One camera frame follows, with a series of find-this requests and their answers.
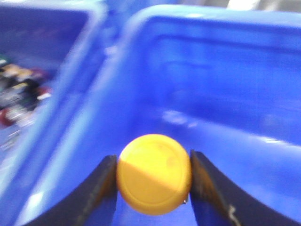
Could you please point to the blue plastic bin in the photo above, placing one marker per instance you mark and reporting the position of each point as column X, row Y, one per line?
column 64, row 38
column 223, row 82

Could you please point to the red mushroom push button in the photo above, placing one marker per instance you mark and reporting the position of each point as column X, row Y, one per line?
column 43, row 92

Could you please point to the left blue plastic bin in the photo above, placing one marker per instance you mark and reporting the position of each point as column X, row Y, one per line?
column 64, row 38

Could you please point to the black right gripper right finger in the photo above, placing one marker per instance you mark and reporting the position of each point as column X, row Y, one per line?
column 218, row 201

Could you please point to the yellow mushroom push button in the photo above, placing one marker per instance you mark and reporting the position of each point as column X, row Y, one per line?
column 154, row 174

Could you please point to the right blue plastic bin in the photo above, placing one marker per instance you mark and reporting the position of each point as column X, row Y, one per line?
column 223, row 82

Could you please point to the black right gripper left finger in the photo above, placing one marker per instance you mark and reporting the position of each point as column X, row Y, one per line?
column 95, row 198

